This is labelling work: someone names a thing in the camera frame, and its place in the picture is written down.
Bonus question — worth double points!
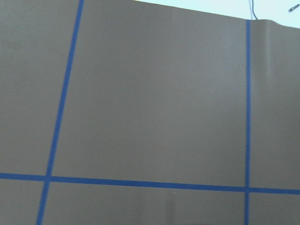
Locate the thin dark desk cable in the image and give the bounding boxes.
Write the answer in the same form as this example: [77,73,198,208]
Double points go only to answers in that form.
[247,0,258,20]

